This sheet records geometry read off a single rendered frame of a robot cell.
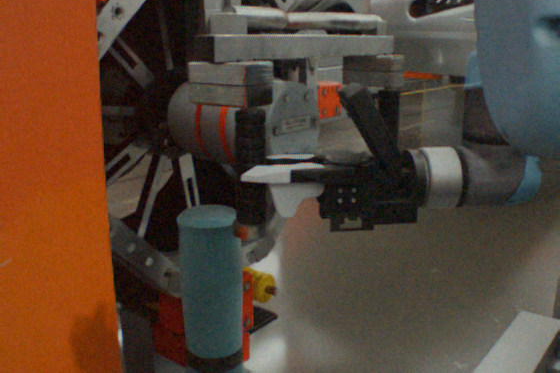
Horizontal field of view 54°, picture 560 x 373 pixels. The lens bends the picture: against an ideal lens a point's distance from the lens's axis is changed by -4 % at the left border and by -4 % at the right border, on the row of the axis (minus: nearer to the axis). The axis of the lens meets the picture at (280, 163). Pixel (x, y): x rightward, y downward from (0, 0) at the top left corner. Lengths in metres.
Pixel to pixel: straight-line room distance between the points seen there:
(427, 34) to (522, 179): 2.60
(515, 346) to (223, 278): 0.46
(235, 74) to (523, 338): 0.39
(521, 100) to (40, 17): 0.28
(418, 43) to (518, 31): 3.06
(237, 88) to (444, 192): 0.27
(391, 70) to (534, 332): 0.55
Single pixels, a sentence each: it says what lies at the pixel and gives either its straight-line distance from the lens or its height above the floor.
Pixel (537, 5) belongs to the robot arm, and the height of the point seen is 0.99.
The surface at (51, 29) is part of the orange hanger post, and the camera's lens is 0.39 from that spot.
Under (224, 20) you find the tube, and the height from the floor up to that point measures 1.00.
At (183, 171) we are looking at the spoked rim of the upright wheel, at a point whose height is 0.75.
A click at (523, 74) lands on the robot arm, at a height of 0.96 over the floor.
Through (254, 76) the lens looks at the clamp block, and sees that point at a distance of 0.63.
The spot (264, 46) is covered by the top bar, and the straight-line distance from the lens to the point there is 0.69.
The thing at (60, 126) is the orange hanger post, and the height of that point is 0.92.
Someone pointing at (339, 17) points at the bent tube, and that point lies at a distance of 0.85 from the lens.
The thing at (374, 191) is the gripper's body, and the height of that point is 0.81.
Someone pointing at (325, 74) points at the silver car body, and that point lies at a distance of 1.56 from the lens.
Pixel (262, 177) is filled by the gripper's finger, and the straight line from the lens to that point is 0.63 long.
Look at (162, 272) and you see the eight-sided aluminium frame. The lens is 0.89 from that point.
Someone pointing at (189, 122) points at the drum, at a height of 0.85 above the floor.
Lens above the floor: 0.98
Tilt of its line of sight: 12 degrees down
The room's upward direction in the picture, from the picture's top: straight up
